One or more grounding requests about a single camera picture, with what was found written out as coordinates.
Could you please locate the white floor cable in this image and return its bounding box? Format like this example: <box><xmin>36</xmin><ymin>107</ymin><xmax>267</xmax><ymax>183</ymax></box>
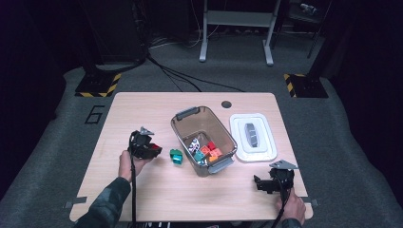
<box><xmin>148</xmin><ymin>31</ymin><xmax>203</xmax><ymax>50</ymax></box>

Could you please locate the white metal stand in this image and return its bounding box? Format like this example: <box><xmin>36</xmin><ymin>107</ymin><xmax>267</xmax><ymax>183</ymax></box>
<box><xmin>199</xmin><ymin>0</ymin><xmax>282</xmax><ymax>67</ymax></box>

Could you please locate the black cabinet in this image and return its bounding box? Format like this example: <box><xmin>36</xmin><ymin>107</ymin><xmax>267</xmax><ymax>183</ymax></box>
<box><xmin>79</xmin><ymin>0</ymin><xmax>150</xmax><ymax>64</ymax></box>

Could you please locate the thick black floor cable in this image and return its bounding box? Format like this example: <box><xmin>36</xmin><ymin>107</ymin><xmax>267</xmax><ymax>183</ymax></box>
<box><xmin>94</xmin><ymin>54</ymin><xmax>150</xmax><ymax>74</ymax></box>

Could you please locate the grey device on stand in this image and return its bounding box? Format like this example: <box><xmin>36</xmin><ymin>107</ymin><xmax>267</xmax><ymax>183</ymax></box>
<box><xmin>298</xmin><ymin>2</ymin><xmax>317</xmax><ymax>16</ymax></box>

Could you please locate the white toy car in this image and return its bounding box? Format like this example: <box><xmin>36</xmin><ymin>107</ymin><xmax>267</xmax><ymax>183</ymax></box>
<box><xmin>188</xmin><ymin>137</ymin><xmax>202</xmax><ymax>155</ymax></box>

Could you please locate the black stand base striped edge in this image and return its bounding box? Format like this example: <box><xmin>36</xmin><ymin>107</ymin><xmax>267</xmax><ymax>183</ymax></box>
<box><xmin>74</xmin><ymin>71</ymin><xmax>123</xmax><ymax>99</ymax></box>
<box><xmin>283</xmin><ymin>73</ymin><xmax>330</xmax><ymax>99</ymax></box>

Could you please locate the clear grey storage box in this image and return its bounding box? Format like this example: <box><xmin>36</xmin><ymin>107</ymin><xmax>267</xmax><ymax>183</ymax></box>
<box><xmin>170</xmin><ymin>105</ymin><xmax>239</xmax><ymax>178</ymax></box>

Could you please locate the person's right hand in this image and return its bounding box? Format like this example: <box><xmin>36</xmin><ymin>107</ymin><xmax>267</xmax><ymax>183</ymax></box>
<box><xmin>274</xmin><ymin>187</ymin><xmax>307</xmax><ymax>225</ymax></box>

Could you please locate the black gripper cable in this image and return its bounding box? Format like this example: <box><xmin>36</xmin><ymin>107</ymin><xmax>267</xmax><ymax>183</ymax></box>
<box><xmin>127</xmin><ymin>132</ymin><xmax>139</xmax><ymax>228</ymax></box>
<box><xmin>269</xmin><ymin>172</ymin><xmax>293</xmax><ymax>228</ymax></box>

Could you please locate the white bin lid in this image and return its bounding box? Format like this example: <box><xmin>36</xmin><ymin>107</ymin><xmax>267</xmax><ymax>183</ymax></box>
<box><xmin>229</xmin><ymin>112</ymin><xmax>278</xmax><ymax>163</ymax></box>

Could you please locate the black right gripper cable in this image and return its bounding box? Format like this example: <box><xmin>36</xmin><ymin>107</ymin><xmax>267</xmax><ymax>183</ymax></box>
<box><xmin>269</xmin><ymin>172</ymin><xmax>293</xmax><ymax>228</ymax></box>

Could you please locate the dark curtain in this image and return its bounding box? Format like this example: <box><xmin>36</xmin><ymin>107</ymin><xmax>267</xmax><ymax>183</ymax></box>
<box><xmin>0</xmin><ymin>0</ymin><xmax>67</xmax><ymax>200</ymax></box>
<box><xmin>329</xmin><ymin>0</ymin><xmax>403</xmax><ymax>179</ymax></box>

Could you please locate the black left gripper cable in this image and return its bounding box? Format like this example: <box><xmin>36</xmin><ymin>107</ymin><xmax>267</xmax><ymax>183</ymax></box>
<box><xmin>127</xmin><ymin>132</ymin><xmax>139</xmax><ymax>228</ymax></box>

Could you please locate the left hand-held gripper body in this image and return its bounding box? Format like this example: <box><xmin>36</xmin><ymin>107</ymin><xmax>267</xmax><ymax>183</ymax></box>
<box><xmin>127</xmin><ymin>126</ymin><xmax>156</xmax><ymax>160</ymax></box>

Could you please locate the thin black floor cable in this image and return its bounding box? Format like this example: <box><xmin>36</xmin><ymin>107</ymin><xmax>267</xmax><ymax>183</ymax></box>
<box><xmin>158</xmin><ymin>65</ymin><xmax>203</xmax><ymax>93</ymax></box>
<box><xmin>146</xmin><ymin>54</ymin><xmax>245</xmax><ymax>93</ymax></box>

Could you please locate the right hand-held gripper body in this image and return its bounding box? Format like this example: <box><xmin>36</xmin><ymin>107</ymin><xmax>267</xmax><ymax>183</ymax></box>
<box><xmin>268</xmin><ymin>160</ymin><xmax>299</xmax><ymax>195</ymax></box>

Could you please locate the person's left hand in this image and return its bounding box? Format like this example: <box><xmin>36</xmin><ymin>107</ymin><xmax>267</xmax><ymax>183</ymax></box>
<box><xmin>117</xmin><ymin>148</ymin><xmax>153</xmax><ymax>183</ymax></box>

